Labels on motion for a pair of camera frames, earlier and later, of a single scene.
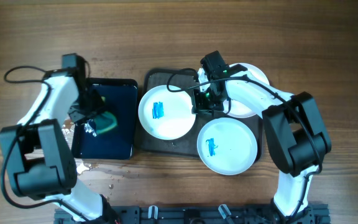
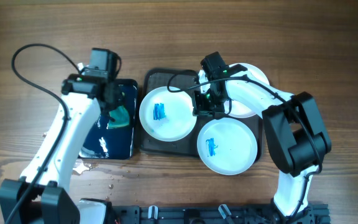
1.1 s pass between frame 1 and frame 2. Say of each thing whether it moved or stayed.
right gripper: stayed
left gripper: moved
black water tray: stayed
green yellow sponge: moved
